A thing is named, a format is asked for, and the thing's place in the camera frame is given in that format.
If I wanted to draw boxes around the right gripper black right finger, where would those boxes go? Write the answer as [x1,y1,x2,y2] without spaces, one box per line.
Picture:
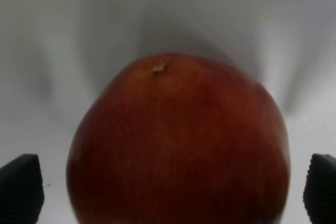
[303,154,335,224]

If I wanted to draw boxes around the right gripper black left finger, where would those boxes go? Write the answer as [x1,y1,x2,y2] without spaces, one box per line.
[1,154,45,224]

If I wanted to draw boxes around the red pomegranate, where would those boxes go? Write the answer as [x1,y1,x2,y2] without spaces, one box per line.
[67,54,290,223]

